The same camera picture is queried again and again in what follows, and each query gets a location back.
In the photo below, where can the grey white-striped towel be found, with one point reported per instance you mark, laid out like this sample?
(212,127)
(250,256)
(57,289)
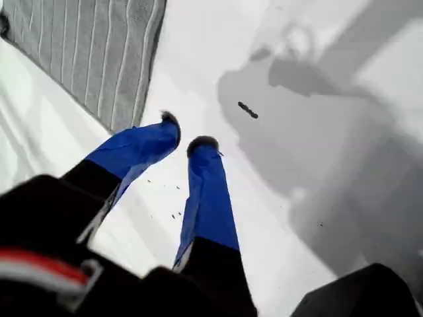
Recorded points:
(82,49)

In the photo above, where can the small dark debris strip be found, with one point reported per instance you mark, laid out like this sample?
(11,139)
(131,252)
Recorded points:
(248,110)

